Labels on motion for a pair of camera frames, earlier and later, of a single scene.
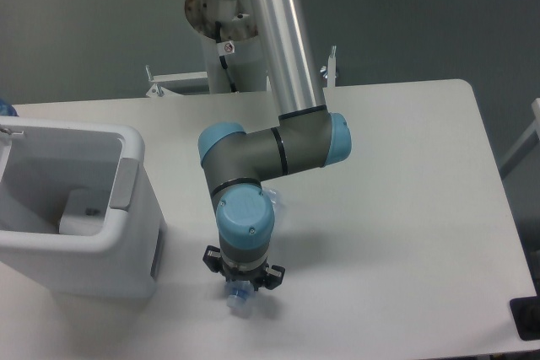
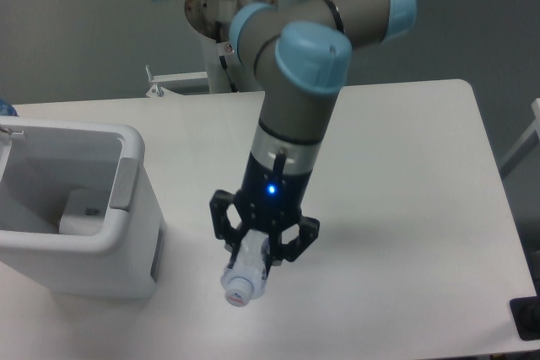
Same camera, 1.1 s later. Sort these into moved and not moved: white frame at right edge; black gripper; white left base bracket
Moved: black gripper
Not moved: white frame at right edge; white left base bracket
